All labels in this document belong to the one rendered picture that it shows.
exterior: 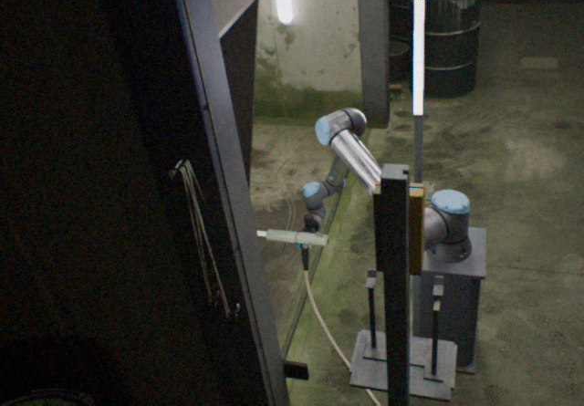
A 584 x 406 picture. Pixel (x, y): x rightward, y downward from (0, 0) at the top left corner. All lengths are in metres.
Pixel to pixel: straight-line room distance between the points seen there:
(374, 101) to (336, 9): 0.77
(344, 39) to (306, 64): 0.37
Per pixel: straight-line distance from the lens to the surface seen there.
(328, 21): 4.41
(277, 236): 2.87
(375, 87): 4.55
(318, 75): 4.59
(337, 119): 2.58
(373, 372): 1.99
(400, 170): 1.32
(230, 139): 1.61
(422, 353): 2.03
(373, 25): 4.35
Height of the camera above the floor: 2.39
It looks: 35 degrees down
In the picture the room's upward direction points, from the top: 8 degrees counter-clockwise
